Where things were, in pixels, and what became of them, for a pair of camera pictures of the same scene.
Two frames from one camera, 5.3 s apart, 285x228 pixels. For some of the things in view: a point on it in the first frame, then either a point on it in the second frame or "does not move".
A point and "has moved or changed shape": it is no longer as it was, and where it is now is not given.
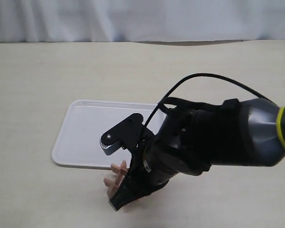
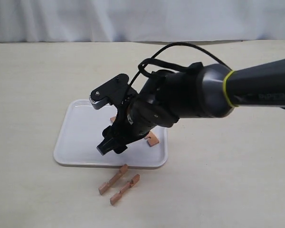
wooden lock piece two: x=113 y=185 to x=112 y=118
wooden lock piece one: x=122 y=169 has moved or changed shape
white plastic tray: x=80 y=124 does not move
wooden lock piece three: x=122 y=170 has moved or changed shape
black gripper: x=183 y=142 to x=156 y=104
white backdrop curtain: x=168 y=22 does not move
